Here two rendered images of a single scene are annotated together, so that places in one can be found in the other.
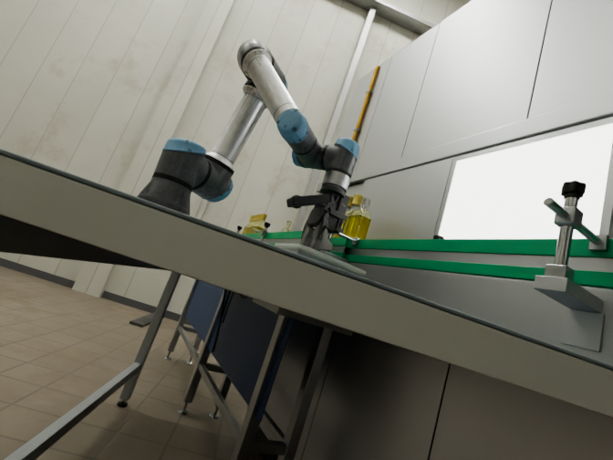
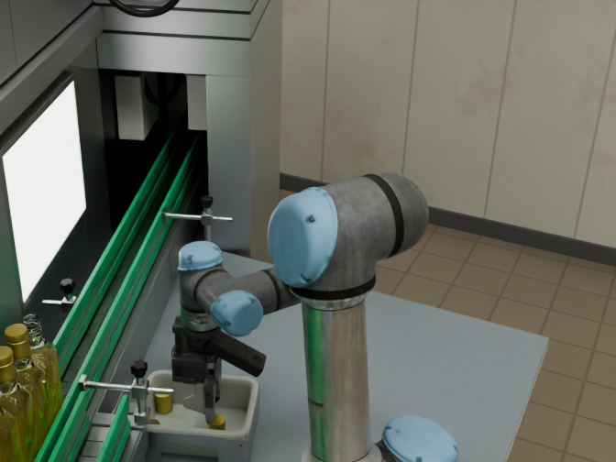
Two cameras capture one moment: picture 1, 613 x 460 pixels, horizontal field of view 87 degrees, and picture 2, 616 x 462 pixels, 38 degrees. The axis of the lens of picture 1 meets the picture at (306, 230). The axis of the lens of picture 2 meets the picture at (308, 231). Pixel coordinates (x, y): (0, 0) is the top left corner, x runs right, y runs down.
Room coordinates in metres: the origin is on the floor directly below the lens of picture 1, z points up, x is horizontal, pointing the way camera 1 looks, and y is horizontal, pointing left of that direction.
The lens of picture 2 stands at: (1.95, 0.79, 1.98)
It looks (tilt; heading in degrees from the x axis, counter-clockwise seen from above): 29 degrees down; 210
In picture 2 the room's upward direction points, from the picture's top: 2 degrees clockwise
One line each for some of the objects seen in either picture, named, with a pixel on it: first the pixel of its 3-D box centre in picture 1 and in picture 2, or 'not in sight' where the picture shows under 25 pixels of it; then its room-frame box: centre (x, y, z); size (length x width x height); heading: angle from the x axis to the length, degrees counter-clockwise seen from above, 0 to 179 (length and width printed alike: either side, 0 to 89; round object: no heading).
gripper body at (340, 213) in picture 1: (328, 210); (198, 348); (0.88, -0.04, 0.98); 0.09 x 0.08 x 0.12; 116
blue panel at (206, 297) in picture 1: (236, 311); not in sight; (1.84, 0.22, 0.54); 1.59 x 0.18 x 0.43; 26
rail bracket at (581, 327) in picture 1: (570, 260); (198, 238); (0.45, -0.38, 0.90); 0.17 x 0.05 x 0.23; 116
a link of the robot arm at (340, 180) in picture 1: (335, 183); (201, 313); (0.88, -0.04, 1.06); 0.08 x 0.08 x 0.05
